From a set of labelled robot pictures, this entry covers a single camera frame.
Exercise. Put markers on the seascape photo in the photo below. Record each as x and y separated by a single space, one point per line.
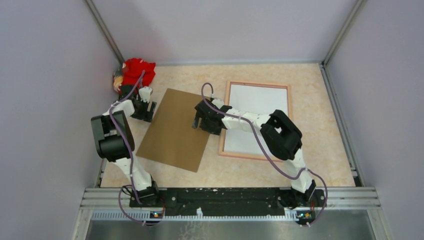
258 99

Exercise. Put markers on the pink wooden picture frame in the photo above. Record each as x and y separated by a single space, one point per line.
290 99

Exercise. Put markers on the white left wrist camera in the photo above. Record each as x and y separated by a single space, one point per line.
145 94

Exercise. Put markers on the brown frame backing board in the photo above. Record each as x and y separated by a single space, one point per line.
170 138

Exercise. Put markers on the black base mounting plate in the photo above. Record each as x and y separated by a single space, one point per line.
231 202

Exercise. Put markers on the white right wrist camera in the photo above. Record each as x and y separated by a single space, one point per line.
218 102

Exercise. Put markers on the red crumpled cloth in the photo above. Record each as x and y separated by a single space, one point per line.
130 72

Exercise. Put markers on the aluminium front rail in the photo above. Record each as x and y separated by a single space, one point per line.
110 203

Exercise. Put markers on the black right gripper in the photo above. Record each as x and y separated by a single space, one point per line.
204 127

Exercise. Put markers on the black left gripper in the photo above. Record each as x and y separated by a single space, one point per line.
146 115

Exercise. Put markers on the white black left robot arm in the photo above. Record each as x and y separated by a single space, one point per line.
114 140

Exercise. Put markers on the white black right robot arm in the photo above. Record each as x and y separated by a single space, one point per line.
275 134

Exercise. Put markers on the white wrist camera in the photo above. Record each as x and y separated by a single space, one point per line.
218 102
145 94

